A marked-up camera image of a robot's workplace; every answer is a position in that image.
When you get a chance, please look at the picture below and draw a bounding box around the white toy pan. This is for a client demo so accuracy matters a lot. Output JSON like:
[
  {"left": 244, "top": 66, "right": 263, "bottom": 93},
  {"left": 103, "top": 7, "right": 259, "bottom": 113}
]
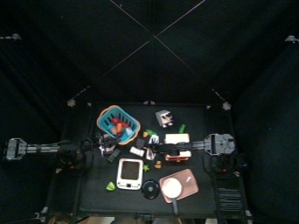
[{"left": 160, "top": 177, "right": 183, "bottom": 215}]

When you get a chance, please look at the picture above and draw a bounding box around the green toy lime wedge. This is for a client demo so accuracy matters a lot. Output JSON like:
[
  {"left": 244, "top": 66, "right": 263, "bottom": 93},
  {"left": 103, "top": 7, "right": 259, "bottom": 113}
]
[{"left": 105, "top": 181, "right": 117, "bottom": 193}]

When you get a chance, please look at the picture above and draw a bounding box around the white and wood toy toaster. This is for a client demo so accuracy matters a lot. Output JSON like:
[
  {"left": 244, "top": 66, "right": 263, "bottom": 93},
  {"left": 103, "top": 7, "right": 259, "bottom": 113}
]
[{"left": 163, "top": 133, "right": 192, "bottom": 163}]

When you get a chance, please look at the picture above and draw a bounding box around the small white toy packet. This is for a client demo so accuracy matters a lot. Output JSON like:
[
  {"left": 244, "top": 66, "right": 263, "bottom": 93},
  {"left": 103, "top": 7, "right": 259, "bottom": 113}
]
[{"left": 128, "top": 146, "right": 145, "bottom": 158}]

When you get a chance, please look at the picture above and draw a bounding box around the small white box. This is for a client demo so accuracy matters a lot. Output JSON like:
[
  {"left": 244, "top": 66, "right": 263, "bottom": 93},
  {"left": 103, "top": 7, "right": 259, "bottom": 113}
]
[{"left": 153, "top": 109, "right": 175, "bottom": 129}]

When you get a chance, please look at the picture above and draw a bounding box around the teal basket with orange rim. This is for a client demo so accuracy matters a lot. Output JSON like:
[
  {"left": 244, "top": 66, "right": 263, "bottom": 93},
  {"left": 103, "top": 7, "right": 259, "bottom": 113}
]
[{"left": 96, "top": 104, "right": 141, "bottom": 146}]

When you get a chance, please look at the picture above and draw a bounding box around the orange toy with green leaves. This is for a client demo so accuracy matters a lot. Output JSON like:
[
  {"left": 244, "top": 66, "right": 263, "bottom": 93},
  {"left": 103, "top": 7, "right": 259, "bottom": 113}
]
[{"left": 141, "top": 129, "right": 157, "bottom": 138}]

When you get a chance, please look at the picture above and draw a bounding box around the pink cutting board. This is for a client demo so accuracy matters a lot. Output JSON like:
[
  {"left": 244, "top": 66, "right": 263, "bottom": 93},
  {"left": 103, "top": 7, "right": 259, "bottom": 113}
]
[{"left": 157, "top": 168, "right": 200, "bottom": 205}]

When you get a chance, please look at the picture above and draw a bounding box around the white toy kitchen scale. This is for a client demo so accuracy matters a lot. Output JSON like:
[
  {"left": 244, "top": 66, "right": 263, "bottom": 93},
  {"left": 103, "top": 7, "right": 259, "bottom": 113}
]
[{"left": 116, "top": 157, "right": 145, "bottom": 191}]

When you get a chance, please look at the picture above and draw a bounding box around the black round disc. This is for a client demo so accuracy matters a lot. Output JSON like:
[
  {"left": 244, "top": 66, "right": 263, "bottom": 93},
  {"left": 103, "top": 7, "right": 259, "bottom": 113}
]
[{"left": 141, "top": 179, "right": 161, "bottom": 200}]

